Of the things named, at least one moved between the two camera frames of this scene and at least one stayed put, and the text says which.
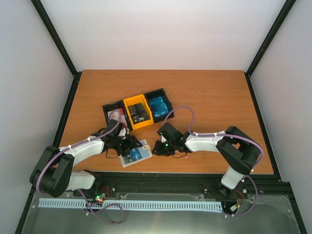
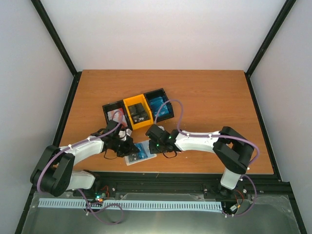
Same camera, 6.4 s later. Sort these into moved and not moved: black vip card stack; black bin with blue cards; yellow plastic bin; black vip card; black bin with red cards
Moved: black vip card
Not moved: yellow plastic bin; black bin with red cards; black bin with blue cards; black vip card stack
